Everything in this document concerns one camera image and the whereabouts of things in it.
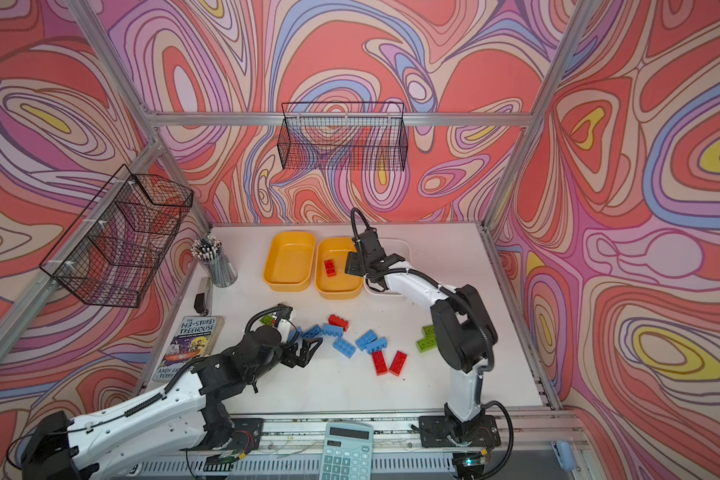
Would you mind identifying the red lego brick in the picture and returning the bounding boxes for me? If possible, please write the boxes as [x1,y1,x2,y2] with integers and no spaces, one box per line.
[328,315,349,331]
[371,350,388,376]
[388,351,408,376]
[323,259,337,278]

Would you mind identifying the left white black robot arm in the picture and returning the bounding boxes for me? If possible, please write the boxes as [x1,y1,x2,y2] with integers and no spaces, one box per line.
[19,304,297,479]

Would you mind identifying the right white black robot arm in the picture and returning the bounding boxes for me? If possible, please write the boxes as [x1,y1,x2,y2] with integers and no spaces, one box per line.
[345,207,498,426]

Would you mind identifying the blue lego brick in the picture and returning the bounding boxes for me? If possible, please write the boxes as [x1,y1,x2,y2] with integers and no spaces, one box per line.
[332,338,357,359]
[365,337,388,354]
[321,324,344,338]
[302,325,323,339]
[355,330,378,350]
[287,327,303,342]

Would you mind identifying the white plastic bin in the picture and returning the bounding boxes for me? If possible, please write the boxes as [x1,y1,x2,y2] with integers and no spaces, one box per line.
[364,238,411,299]

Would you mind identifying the middle yellow plastic bin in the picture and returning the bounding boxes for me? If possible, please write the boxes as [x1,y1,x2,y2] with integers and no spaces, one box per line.
[315,237,363,300]

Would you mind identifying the yellow plastic bin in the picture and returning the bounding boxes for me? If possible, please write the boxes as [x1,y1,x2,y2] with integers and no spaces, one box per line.
[262,231,316,293]
[315,237,363,300]

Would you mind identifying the treehouse paperback book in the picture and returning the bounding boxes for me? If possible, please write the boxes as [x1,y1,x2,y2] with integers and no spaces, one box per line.
[152,316,225,383]

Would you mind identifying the left yellow plastic bin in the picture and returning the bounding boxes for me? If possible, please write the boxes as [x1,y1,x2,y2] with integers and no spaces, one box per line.
[262,231,316,293]

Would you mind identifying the cup of pencils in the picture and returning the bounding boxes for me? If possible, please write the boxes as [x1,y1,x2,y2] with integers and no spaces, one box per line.
[191,235,237,288]

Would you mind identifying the teal desk calculator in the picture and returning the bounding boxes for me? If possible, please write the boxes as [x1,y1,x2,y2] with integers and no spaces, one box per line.
[318,421,374,480]

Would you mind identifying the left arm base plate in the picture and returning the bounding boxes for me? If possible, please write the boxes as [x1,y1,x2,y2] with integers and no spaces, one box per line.
[186,417,264,453]

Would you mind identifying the back black wire basket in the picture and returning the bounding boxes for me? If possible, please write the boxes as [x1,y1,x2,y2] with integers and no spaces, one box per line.
[277,100,409,172]

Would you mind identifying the black wire basket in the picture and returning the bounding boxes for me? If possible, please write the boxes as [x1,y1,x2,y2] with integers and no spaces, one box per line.
[39,165,194,308]
[277,100,409,172]

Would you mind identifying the left black wire basket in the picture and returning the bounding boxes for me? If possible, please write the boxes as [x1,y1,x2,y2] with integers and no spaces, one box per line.
[39,165,194,308]

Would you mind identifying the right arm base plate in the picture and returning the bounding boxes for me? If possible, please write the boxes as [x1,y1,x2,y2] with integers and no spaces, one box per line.
[412,415,502,451]

